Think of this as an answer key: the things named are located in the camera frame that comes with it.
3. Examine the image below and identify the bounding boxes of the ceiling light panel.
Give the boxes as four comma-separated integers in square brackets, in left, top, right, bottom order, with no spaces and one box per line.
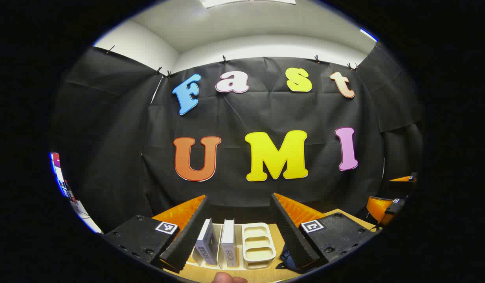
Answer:
[199,0,296,9]

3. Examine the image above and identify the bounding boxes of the white plastic bookshelf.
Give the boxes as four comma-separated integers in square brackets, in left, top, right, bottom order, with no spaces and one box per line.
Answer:
[187,222,277,272]

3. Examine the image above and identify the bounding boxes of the row of black cloth clips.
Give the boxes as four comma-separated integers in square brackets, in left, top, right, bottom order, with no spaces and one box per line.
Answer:
[106,44,359,77]

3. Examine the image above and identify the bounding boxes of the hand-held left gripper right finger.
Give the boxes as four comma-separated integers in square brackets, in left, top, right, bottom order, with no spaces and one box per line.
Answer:
[270,193,378,274]

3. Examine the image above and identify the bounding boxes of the colourful printed panel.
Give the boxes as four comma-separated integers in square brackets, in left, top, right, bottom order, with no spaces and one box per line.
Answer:
[50,151,103,234]

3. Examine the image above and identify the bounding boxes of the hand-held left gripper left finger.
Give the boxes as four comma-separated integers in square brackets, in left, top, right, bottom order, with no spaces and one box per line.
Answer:
[103,195,210,274]

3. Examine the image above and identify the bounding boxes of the blue schoolbag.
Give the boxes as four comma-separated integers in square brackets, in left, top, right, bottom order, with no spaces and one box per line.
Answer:
[276,244,302,272]

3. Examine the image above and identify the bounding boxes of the black backdrop cloth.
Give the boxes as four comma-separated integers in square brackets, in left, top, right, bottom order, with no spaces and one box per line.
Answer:
[50,41,424,232]

